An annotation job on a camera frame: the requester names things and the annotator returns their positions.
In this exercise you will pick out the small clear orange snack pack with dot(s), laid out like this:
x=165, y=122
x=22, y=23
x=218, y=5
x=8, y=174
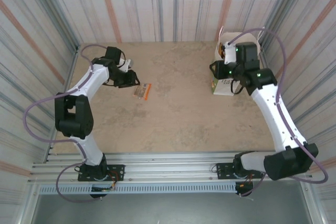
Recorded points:
x=141, y=90

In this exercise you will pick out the aluminium side rail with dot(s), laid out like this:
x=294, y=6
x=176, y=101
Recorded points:
x=71, y=69

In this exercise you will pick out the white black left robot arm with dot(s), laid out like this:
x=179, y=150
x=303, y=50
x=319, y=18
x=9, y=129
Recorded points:
x=86, y=85

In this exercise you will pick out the aluminium rail frame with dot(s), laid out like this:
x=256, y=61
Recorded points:
x=168, y=167

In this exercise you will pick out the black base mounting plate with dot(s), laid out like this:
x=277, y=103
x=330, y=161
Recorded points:
x=224, y=170
x=118, y=171

